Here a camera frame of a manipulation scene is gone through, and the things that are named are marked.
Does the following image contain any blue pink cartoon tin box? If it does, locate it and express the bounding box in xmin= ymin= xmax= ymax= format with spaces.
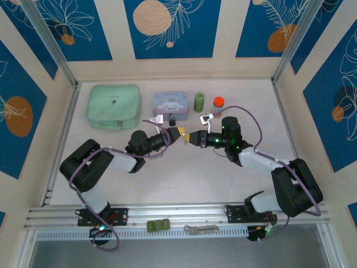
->
xmin=152 ymin=91 xmax=189 ymax=121

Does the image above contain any green cylindrical can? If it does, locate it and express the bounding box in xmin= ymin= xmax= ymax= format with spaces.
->
xmin=194 ymin=92 xmax=206 ymax=113

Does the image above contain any orange lid labelled bottle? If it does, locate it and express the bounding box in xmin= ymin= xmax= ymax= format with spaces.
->
xmin=212 ymin=96 xmax=225 ymax=118

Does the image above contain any mint green zipper pouch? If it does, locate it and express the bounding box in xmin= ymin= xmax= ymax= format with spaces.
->
xmin=85 ymin=84 xmax=141 ymax=131

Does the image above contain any aluminium cross beam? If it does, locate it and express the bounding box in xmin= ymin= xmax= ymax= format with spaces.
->
xmin=23 ymin=203 xmax=331 ymax=231

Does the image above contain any flat silver metal tool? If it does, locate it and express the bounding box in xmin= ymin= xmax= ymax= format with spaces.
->
xmin=183 ymin=224 xmax=221 ymax=235

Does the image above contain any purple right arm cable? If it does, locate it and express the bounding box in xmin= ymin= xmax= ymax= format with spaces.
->
xmin=213 ymin=105 xmax=323 ymax=243

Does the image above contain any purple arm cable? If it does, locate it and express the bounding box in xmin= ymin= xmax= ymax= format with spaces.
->
xmin=67 ymin=119 xmax=171 ymax=253
xmin=213 ymin=105 xmax=323 ymax=243

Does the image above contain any aluminium side rail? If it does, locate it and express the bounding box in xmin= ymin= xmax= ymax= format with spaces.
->
xmin=40 ymin=82 xmax=81 ymax=209
xmin=272 ymin=79 xmax=331 ymax=216

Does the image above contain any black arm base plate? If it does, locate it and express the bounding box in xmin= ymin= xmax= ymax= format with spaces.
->
xmin=224 ymin=204 xmax=279 ymax=224
xmin=77 ymin=208 xmax=130 ymax=227

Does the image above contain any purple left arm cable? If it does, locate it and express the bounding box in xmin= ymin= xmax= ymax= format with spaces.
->
xmin=67 ymin=119 xmax=171 ymax=253

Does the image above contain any white slotted cable duct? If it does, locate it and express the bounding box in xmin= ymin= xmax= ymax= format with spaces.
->
xmin=35 ymin=225 xmax=249 ymax=241

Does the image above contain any aluminium frame post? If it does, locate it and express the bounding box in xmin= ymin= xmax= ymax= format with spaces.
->
xmin=21 ymin=0 xmax=79 ymax=89
xmin=272 ymin=0 xmax=321 ymax=84
xmin=316 ymin=223 xmax=345 ymax=268
xmin=15 ymin=230 xmax=38 ymax=268

